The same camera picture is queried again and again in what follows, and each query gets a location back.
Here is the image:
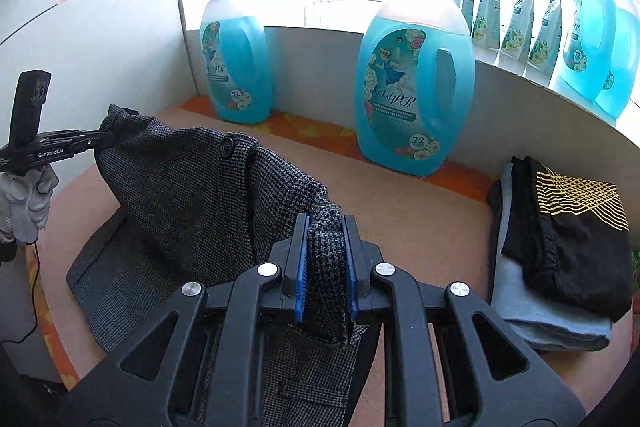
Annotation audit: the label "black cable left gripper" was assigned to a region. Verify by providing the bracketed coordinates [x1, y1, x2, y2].
[0, 239, 42, 346]

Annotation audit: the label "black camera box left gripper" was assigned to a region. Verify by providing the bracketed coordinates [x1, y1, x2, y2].
[9, 69, 51, 148]

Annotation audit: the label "folded light blue garment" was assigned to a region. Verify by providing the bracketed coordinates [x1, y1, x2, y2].
[490, 165, 613, 351]

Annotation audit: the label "grey houndstooth pants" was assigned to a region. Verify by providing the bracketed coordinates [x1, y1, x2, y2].
[66, 105, 364, 426]

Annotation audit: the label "black garment with yellow print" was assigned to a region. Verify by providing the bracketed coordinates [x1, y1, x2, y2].
[488, 156, 634, 323]

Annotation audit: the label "blue detergent bottle far left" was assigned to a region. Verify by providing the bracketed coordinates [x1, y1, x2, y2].
[200, 0, 274, 124]

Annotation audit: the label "large blue detergent bottle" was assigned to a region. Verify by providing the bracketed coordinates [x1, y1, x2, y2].
[354, 0, 475, 178]

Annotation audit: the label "blue bottle on sill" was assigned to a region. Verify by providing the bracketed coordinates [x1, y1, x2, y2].
[558, 0, 616, 102]
[596, 0, 639, 120]

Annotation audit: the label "left hand in white glove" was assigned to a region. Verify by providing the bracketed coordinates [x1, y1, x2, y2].
[1, 165, 58, 245]

